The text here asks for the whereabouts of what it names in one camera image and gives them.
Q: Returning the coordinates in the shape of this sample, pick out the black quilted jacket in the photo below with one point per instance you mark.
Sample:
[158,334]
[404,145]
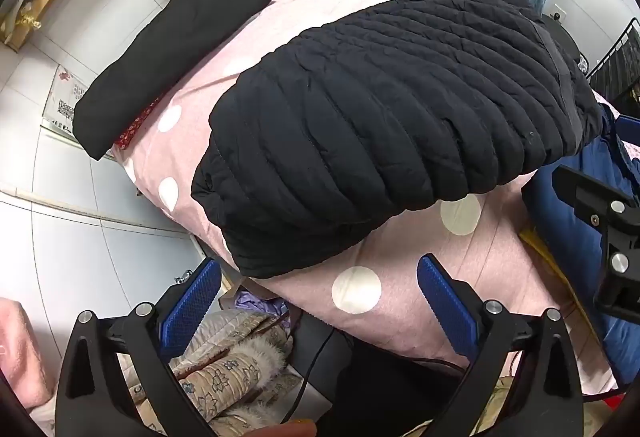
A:
[375,117]

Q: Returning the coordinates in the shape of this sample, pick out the paper wall notice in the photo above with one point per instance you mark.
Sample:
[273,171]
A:
[67,99]

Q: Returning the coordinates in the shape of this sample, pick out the pink polka-dot blanket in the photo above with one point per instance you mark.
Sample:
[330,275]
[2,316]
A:
[400,257]

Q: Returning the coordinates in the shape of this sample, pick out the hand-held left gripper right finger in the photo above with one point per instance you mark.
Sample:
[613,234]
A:
[442,302]

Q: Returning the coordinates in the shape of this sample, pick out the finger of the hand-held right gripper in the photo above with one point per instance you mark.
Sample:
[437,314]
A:
[622,237]

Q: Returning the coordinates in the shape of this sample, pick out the purple cloth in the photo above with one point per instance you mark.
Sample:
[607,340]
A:
[255,302]

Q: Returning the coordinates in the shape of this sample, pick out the white wall outlet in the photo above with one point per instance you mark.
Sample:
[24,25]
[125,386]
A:
[558,13]

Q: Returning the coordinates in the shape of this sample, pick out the pink towel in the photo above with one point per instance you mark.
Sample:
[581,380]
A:
[20,357]

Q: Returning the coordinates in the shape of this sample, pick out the black folded cloth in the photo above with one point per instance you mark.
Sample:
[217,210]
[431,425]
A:
[165,62]

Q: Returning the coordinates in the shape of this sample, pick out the dark blue cloth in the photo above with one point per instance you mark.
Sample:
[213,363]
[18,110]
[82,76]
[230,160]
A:
[560,242]

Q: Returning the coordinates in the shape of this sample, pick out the beige floral fur-trimmed coat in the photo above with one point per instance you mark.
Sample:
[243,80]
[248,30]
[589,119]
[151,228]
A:
[225,367]

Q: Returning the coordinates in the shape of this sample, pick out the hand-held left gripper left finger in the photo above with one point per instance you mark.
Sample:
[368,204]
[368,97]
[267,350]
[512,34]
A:
[192,299]

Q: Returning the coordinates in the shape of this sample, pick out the black round stool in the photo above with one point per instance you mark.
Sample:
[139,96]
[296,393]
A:
[565,37]

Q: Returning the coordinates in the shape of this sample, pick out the red patterned cloth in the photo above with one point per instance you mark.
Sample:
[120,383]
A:
[132,129]

